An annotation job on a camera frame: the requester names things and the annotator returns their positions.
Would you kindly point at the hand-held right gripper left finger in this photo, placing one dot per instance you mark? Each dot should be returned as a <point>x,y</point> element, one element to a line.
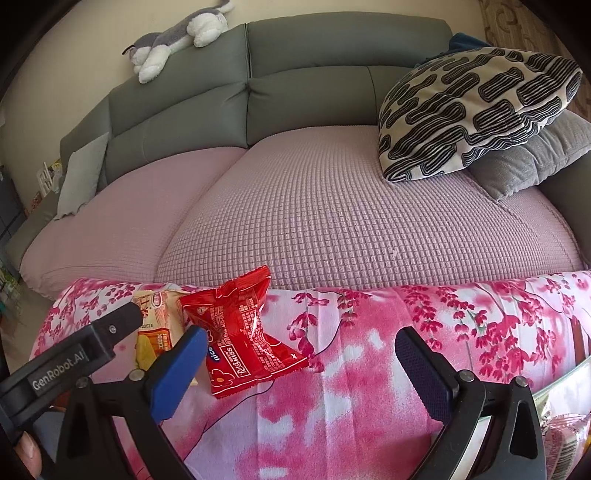
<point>178,369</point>

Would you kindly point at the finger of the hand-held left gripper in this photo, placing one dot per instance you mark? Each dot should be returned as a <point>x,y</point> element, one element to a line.
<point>122,321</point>

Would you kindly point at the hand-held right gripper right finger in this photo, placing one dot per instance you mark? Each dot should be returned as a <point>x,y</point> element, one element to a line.
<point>425,374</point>

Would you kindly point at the yellow orange cake packet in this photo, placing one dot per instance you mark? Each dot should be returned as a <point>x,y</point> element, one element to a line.
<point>157,344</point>

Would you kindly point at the red snack packet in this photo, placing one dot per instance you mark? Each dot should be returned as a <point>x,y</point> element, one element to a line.
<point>249,332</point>

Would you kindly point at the person's left hand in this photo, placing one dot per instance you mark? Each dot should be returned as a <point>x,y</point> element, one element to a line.
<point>30,454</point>

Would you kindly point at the pink floral printed blanket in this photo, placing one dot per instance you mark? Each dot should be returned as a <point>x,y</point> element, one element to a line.
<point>351,392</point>

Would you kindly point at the light grey small cushion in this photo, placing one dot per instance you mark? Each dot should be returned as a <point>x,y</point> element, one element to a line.
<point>83,175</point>

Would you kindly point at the dark cabinet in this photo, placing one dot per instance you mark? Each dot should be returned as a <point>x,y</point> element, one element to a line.
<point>9,207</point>

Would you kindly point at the white side rack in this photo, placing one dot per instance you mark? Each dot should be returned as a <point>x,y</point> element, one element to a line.
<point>48,175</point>

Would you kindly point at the pink waffle sofa cover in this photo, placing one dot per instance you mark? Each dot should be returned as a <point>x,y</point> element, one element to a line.
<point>323,207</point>

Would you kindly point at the grey pillow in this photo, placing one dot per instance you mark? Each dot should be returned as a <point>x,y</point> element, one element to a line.
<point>521,166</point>

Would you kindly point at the black white patterned pillow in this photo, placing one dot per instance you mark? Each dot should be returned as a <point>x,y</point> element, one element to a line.
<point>471,110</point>

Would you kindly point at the grey white plush dog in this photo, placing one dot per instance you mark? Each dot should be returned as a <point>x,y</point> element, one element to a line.
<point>184,32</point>

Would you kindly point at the grey green sofa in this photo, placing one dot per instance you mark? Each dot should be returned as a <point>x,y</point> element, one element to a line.
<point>314,55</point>

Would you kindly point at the beige patterned curtain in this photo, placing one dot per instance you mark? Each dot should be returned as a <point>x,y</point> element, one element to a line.
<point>512,23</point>

